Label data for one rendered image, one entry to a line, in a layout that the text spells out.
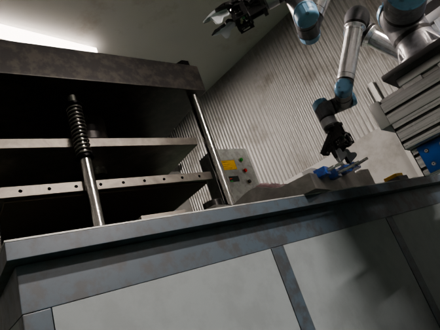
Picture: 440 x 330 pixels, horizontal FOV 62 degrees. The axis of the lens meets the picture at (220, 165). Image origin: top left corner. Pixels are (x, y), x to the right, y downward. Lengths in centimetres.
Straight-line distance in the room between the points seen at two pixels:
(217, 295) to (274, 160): 363
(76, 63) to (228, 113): 322
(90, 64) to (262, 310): 156
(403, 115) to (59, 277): 102
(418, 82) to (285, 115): 328
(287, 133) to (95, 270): 375
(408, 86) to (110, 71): 149
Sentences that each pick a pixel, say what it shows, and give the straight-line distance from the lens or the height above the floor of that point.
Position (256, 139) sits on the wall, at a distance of 468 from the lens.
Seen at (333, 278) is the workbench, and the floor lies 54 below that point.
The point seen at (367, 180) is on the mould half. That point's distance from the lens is 165.
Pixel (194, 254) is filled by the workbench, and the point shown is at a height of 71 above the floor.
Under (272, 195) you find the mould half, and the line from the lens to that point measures 124.
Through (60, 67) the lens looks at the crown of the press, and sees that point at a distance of 206.
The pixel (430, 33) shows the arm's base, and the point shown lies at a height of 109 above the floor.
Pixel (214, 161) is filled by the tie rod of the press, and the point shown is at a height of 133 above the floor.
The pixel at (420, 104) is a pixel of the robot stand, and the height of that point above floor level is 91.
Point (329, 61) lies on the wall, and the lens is 426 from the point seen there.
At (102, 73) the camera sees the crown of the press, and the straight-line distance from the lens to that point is 212.
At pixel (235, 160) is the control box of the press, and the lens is 243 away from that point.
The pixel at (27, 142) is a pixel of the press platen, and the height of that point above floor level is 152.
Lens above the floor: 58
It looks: 19 degrees up
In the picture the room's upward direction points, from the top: 19 degrees counter-clockwise
